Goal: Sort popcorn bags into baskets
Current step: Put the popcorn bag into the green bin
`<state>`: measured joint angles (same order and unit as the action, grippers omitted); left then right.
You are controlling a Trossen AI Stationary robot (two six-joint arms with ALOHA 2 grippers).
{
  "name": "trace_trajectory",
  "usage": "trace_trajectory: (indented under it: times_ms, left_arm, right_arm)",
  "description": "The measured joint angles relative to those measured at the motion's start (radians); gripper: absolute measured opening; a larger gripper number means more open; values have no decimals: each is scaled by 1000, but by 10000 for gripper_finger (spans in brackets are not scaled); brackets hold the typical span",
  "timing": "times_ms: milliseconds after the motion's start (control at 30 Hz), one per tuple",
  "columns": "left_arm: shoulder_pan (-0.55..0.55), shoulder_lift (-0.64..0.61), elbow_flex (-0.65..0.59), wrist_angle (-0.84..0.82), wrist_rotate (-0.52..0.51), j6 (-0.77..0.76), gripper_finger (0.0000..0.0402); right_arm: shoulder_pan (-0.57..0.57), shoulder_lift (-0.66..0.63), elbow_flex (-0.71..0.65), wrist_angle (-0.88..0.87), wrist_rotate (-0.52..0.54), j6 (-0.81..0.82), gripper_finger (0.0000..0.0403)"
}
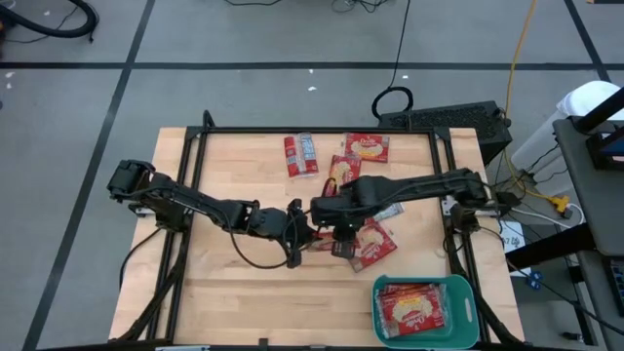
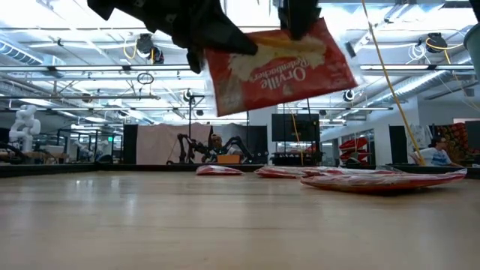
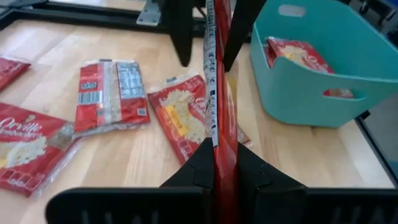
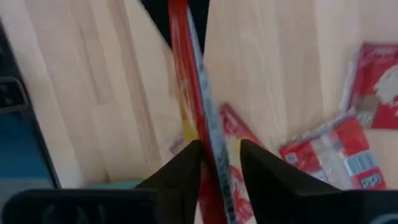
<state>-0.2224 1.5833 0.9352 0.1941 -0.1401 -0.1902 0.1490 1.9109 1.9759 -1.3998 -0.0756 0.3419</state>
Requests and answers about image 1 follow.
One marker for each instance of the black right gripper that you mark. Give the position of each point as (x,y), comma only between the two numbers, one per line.
(336,212)

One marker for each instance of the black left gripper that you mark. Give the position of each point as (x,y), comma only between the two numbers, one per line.
(270,223)

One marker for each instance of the red popcorn bag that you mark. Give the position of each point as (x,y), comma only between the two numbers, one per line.
(412,312)
(368,147)
(300,156)
(390,287)
(373,246)
(343,170)
(324,243)

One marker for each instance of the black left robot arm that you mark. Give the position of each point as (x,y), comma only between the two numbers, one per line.
(195,202)

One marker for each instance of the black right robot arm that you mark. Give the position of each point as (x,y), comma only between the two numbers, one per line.
(419,185)

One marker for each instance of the teal plastic basket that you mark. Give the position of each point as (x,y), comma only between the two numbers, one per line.
(463,312)

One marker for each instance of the black perforated computer case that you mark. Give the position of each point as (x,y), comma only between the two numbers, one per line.
(448,119)

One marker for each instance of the white paper sheet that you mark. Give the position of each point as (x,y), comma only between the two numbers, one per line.
(512,241)

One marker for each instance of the black desk crossbeam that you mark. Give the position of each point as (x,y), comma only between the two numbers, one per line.
(551,246)

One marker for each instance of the grey side desk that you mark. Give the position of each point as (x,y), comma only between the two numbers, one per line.
(595,205)

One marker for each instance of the black device with blue screen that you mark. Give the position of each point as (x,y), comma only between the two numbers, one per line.
(597,151)

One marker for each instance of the black keyboard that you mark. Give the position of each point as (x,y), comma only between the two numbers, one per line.
(616,287)

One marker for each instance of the white bin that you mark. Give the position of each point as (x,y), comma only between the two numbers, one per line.
(585,97)

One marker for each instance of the black slanted pole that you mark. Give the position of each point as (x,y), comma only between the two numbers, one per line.
(602,109)

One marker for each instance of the black metal table frame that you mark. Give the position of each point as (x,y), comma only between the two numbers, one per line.
(317,130)

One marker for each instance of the small black table camera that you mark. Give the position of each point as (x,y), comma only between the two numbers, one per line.
(263,343)

